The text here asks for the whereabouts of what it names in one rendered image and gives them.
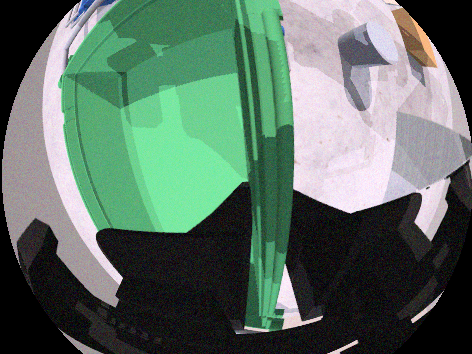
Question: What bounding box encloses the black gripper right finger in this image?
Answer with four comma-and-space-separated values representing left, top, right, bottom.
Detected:
285, 190, 423, 321

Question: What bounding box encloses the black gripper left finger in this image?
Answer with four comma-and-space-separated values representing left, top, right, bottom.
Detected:
96, 181, 252, 330

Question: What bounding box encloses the grey cylinder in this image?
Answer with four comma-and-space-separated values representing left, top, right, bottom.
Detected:
337, 21, 399, 69

